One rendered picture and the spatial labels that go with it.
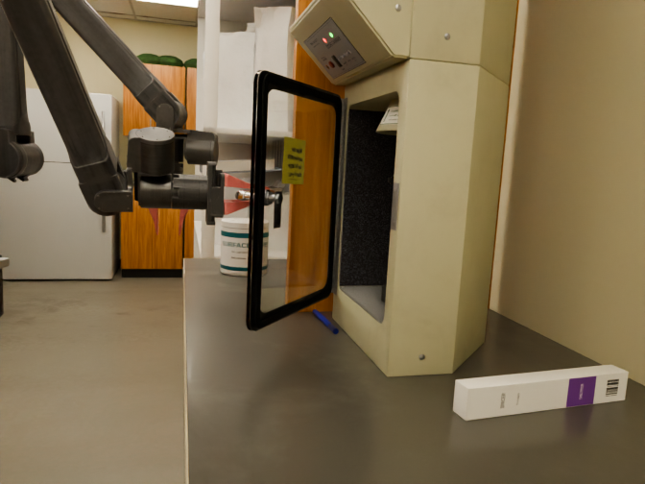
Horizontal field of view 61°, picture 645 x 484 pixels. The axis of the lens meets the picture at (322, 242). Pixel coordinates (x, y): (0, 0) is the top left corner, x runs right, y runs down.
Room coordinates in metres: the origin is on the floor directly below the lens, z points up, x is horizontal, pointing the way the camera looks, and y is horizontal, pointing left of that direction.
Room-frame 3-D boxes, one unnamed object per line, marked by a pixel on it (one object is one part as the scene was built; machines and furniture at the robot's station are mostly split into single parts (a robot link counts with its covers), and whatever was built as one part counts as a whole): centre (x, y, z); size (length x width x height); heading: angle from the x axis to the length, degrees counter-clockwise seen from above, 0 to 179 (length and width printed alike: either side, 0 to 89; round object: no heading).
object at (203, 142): (1.16, 0.29, 1.30); 0.11 x 0.09 x 0.12; 91
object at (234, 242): (1.53, 0.22, 1.02); 0.13 x 0.13 x 0.15
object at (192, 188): (0.90, 0.21, 1.20); 0.07 x 0.07 x 0.10; 15
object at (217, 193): (0.92, 0.14, 1.20); 0.09 x 0.07 x 0.07; 105
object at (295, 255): (0.96, 0.04, 1.19); 0.30 x 0.01 x 0.40; 155
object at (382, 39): (0.94, -0.01, 1.46); 0.32 x 0.12 x 0.10; 15
